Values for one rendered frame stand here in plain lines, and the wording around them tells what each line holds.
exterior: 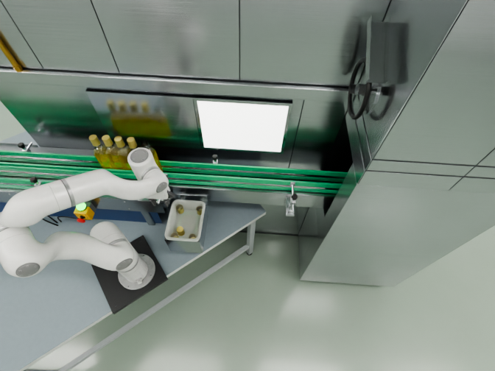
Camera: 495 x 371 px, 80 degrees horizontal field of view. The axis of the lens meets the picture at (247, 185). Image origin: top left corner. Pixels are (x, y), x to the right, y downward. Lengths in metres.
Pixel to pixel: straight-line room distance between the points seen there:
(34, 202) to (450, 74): 1.14
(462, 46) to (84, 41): 1.21
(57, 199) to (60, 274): 0.95
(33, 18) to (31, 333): 1.39
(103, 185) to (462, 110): 1.08
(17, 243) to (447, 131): 1.31
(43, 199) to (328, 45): 1.05
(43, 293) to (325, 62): 1.74
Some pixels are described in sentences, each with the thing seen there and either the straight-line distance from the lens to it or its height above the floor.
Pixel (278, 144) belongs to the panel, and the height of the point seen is 1.22.
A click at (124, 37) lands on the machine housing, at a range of 1.31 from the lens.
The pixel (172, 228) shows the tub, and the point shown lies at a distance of 1.59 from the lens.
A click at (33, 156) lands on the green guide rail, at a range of 1.93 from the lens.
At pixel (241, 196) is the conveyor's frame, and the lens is 1.58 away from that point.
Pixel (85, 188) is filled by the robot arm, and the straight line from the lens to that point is 1.04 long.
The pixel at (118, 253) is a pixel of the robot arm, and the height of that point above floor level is 1.21.
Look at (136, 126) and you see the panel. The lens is 1.57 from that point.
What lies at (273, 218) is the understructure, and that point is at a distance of 2.26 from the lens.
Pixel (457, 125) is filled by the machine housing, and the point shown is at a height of 1.74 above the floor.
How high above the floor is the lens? 2.35
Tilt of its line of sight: 57 degrees down
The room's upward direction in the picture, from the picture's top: 2 degrees clockwise
